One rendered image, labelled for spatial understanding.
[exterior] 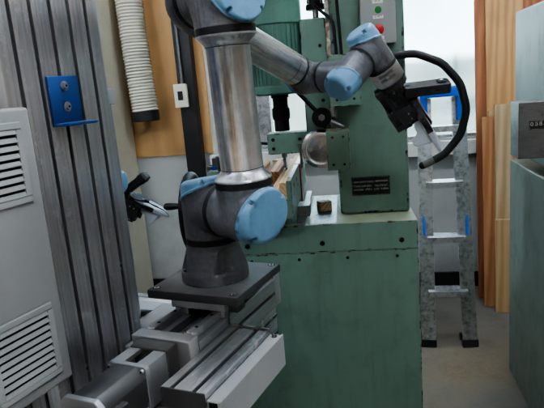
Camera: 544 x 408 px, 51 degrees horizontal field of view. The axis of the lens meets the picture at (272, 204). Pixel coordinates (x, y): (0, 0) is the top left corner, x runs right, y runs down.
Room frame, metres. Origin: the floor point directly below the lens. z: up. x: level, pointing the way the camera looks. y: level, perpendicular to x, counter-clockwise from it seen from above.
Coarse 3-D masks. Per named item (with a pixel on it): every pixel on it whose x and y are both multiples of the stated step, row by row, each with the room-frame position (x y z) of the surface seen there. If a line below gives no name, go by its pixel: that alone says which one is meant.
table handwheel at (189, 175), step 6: (186, 174) 1.93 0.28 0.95; (192, 174) 1.96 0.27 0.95; (186, 180) 1.90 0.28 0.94; (180, 186) 1.88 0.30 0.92; (180, 192) 1.86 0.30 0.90; (180, 204) 1.83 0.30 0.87; (180, 210) 1.83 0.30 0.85; (180, 216) 1.82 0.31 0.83; (180, 222) 1.82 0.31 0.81; (180, 228) 1.83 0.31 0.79
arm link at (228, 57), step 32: (192, 0) 1.08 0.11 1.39; (224, 0) 1.03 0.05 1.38; (256, 0) 1.08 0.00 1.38; (224, 32) 1.06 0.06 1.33; (256, 32) 1.11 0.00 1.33; (224, 64) 1.07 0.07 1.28; (224, 96) 1.08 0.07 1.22; (224, 128) 1.08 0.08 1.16; (256, 128) 1.10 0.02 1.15; (224, 160) 1.09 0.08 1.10; (256, 160) 1.09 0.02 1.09; (224, 192) 1.08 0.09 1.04; (256, 192) 1.06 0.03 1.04; (224, 224) 1.09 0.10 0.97; (256, 224) 1.05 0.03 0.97
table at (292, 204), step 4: (304, 168) 2.19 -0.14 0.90; (304, 172) 2.18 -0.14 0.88; (304, 176) 2.16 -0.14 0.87; (304, 180) 2.15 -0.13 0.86; (304, 184) 2.14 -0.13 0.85; (296, 188) 1.79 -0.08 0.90; (296, 192) 1.77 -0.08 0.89; (300, 192) 1.93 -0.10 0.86; (296, 196) 1.76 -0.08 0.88; (300, 196) 1.91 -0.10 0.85; (288, 200) 1.62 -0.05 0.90; (292, 200) 1.62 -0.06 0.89; (296, 200) 1.75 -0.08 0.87; (288, 204) 1.62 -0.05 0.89; (292, 204) 1.62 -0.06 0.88; (296, 204) 1.74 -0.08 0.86; (288, 208) 1.62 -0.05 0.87; (292, 208) 1.62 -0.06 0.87; (296, 208) 1.73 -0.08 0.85; (288, 212) 1.62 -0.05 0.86; (292, 212) 1.62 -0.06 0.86; (288, 216) 1.62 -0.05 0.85; (292, 216) 1.62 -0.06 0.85
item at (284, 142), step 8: (272, 136) 1.89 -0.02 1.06; (280, 136) 1.88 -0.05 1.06; (288, 136) 1.88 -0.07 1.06; (296, 136) 1.87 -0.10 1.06; (304, 136) 1.87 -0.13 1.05; (272, 144) 1.89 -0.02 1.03; (280, 144) 1.88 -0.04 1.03; (288, 144) 1.88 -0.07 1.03; (296, 144) 1.87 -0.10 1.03; (272, 152) 1.89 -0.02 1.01; (280, 152) 1.88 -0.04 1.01; (288, 152) 1.88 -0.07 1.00; (296, 152) 1.88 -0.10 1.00
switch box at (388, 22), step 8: (360, 0) 1.71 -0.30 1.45; (368, 0) 1.71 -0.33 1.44; (384, 0) 1.70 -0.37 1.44; (392, 0) 1.70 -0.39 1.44; (360, 8) 1.71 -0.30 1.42; (368, 8) 1.71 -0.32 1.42; (384, 8) 1.70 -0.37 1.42; (392, 8) 1.70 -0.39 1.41; (360, 16) 1.71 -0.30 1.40; (368, 16) 1.71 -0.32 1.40; (384, 16) 1.70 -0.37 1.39; (392, 16) 1.70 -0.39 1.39; (360, 24) 1.72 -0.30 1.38; (384, 24) 1.70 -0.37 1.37; (392, 24) 1.70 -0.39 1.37; (384, 32) 1.70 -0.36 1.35; (392, 32) 1.70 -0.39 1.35; (392, 40) 1.70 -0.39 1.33
